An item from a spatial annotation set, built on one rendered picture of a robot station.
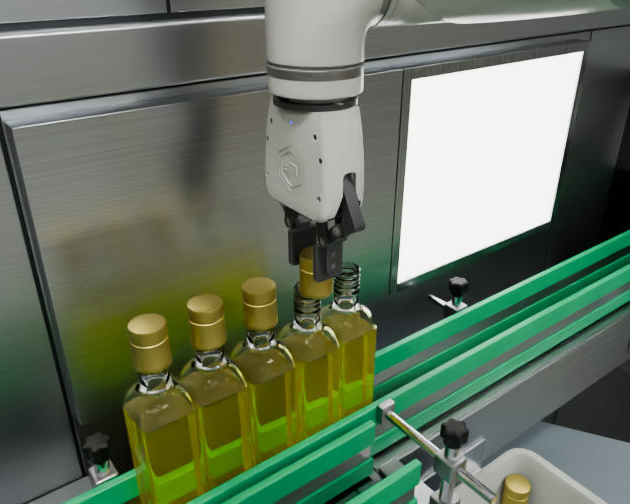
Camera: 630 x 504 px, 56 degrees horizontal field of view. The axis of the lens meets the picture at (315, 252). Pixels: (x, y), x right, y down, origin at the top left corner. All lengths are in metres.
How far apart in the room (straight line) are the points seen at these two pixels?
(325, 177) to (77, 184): 0.24
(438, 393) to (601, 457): 0.56
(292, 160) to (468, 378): 0.46
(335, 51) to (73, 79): 0.24
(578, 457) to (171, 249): 0.92
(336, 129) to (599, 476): 0.96
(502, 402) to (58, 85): 0.72
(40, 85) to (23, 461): 0.42
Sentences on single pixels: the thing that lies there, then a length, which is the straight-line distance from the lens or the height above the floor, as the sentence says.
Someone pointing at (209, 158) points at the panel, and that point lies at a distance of 0.66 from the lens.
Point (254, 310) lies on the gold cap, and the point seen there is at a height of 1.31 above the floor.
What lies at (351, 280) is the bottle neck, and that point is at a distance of 0.66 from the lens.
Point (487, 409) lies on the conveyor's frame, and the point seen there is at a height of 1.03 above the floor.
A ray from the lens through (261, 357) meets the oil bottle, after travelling 0.62.
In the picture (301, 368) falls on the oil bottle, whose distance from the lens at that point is 0.65.
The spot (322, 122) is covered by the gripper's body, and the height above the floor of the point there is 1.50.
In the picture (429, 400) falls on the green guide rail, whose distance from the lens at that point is 0.83.
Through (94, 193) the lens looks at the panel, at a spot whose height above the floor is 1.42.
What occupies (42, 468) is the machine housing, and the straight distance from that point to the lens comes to 0.80.
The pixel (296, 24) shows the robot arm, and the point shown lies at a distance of 0.50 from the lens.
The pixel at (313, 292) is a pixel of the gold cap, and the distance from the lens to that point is 0.60.
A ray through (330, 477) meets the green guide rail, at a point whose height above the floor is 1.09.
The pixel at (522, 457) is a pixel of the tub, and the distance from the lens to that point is 0.91.
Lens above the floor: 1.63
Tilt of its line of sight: 27 degrees down
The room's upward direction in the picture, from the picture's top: straight up
